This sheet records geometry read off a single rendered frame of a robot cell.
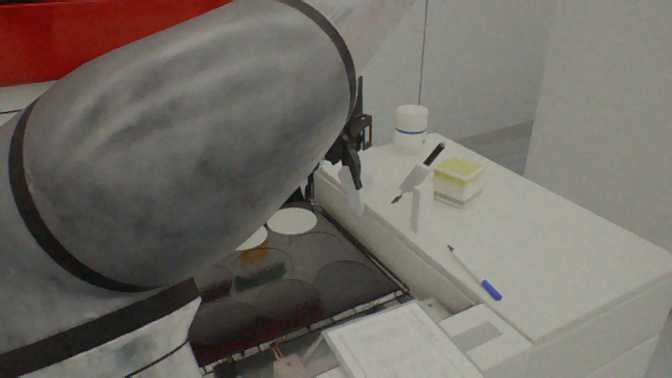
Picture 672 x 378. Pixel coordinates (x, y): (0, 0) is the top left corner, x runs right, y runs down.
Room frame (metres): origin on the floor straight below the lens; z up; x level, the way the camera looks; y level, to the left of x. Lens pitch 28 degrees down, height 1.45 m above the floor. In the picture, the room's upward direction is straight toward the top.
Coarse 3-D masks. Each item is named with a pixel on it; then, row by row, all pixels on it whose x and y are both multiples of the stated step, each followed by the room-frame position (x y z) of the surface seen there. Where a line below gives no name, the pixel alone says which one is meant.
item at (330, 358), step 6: (330, 354) 0.55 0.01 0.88; (318, 360) 0.54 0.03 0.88; (324, 360) 0.54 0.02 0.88; (330, 360) 0.54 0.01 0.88; (336, 360) 0.54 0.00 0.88; (306, 366) 0.53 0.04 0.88; (312, 366) 0.53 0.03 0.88; (318, 366) 0.53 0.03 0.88; (324, 366) 0.53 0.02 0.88; (330, 366) 0.53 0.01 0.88; (312, 372) 0.52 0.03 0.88; (318, 372) 0.52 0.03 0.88
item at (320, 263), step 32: (320, 224) 0.88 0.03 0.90; (256, 256) 0.77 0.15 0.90; (288, 256) 0.77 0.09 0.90; (320, 256) 0.77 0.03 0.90; (352, 256) 0.77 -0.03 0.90; (224, 288) 0.68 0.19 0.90; (256, 288) 0.68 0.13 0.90; (288, 288) 0.68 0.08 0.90; (320, 288) 0.68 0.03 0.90; (352, 288) 0.68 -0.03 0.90; (384, 288) 0.68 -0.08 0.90; (224, 320) 0.60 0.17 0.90; (256, 320) 0.60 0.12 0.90; (288, 320) 0.60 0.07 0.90; (224, 352) 0.54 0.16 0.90
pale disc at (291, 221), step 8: (296, 208) 0.94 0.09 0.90; (272, 216) 0.91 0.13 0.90; (280, 216) 0.91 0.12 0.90; (288, 216) 0.91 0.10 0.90; (296, 216) 0.91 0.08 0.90; (304, 216) 0.91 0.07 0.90; (312, 216) 0.91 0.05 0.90; (272, 224) 0.88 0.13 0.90; (280, 224) 0.88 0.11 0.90; (288, 224) 0.88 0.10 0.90; (296, 224) 0.88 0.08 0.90; (304, 224) 0.88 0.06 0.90; (312, 224) 0.88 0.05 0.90; (280, 232) 0.85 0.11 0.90; (288, 232) 0.85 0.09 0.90; (296, 232) 0.85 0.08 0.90
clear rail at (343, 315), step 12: (372, 300) 0.64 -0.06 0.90; (384, 300) 0.65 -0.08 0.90; (348, 312) 0.62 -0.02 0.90; (360, 312) 0.62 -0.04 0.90; (312, 324) 0.59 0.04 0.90; (324, 324) 0.59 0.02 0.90; (276, 336) 0.57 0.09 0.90; (288, 336) 0.57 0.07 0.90; (300, 336) 0.57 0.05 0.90; (252, 348) 0.54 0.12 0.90; (264, 348) 0.54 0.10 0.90; (216, 360) 0.52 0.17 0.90; (228, 360) 0.52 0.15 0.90; (240, 360) 0.53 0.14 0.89; (204, 372) 0.50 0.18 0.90
